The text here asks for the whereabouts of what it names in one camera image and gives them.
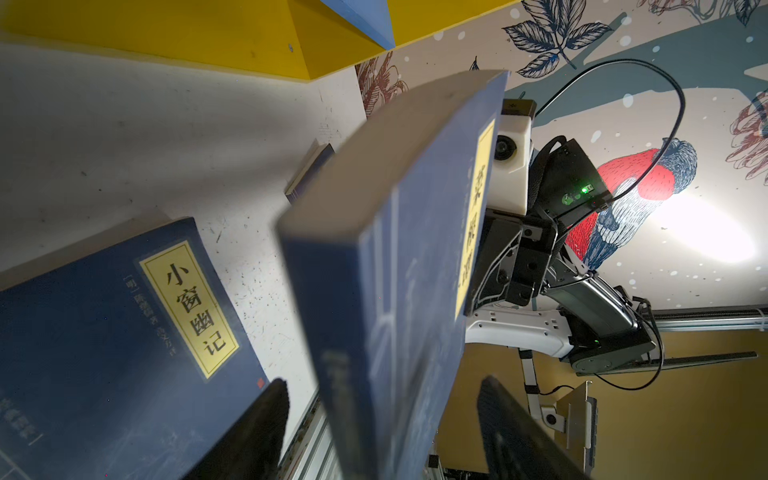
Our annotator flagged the yellow blue pink bookshelf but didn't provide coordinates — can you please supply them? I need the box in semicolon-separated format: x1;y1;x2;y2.
1;1;506;81

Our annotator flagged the navy book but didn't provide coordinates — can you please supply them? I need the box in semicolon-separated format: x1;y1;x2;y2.
1;217;269;479
276;70;508;479
284;140;335;203

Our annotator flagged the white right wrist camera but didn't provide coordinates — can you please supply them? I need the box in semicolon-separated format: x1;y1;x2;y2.
487;99;536;216

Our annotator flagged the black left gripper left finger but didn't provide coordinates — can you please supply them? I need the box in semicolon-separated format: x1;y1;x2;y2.
184;379;290;480

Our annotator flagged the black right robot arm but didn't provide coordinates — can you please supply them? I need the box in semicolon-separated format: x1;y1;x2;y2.
465;136;767;376

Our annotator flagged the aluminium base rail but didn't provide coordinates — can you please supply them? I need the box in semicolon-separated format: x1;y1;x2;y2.
277;391;342;480

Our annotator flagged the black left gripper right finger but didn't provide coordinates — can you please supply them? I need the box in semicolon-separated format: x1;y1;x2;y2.
476;376;588;480

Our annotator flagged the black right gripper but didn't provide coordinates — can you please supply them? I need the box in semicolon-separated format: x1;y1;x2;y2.
464;212;567;317

